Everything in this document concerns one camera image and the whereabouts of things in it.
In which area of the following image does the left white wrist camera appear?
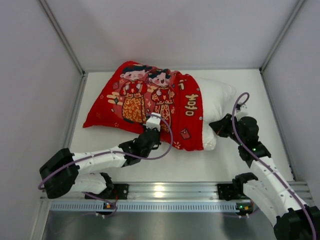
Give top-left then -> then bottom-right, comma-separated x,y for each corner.
145,112 -> 162,131

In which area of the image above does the left aluminium frame post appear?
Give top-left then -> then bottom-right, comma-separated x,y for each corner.
37,0 -> 87,76

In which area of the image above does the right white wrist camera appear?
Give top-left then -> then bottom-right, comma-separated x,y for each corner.
235,103 -> 249,120

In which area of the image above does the purple cable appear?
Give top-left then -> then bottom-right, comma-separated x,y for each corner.
231,91 -> 317,240
37,113 -> 174,218

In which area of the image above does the red printed pillowcase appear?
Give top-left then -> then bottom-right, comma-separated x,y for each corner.
83,61 -> 204,151

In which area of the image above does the aluminium mounting rail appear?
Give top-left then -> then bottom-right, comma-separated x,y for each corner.
41,181 -> 313,201

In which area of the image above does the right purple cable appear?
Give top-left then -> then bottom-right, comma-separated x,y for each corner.
231,91 -> 317,240

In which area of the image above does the white pillow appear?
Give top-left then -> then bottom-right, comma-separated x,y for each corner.
195,77 -> 236,151

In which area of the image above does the aluminium frame post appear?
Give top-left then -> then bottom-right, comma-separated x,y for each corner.
259,0 -> 308,75
37,0 -> 87,76

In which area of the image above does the slotted grey cable duct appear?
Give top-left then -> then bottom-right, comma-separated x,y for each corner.
50,201 -> 253,215

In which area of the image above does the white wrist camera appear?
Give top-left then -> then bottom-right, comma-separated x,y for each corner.
145,112 -> 162,131
235,103 -> 249,120

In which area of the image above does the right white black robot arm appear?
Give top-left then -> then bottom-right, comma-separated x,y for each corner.
209,114 -> 320,240

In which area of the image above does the right aluminium frame post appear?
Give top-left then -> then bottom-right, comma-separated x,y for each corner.
259,0 -> 308,75

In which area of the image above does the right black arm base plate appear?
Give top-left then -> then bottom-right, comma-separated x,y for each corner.
217,183 -> 247,201

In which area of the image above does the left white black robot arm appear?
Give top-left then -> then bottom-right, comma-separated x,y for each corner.
39,127 -> 160,199

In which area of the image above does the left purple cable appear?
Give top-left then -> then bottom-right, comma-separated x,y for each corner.
37,113 -> 174,218

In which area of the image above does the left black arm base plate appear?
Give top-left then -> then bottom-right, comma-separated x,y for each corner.
89,183 -> 129,200

